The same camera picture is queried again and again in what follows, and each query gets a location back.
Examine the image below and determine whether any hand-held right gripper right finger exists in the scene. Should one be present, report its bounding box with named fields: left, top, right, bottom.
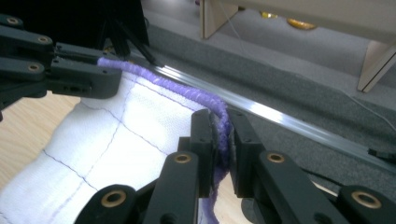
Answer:
left=228, top=108, right=266, bottom=199

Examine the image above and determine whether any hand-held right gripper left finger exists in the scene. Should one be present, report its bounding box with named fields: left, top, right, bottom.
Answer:
left=177, top=108, right=217, bottom=199

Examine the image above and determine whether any white towel with purple edge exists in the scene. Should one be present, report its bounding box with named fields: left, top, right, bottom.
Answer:
left=0, top=57, right=233, bottom=224

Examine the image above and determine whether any light wooden furniture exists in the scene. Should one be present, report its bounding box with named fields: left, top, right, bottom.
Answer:
left=199, top=0, right=396, bottom=93

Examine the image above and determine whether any silver metal edge rail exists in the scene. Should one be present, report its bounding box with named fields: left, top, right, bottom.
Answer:
left=130, top=50, right=396, bottom=175

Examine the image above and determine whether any black cable bundle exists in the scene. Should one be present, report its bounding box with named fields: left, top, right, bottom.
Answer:
left=104, top=15, right=164, bottom=68

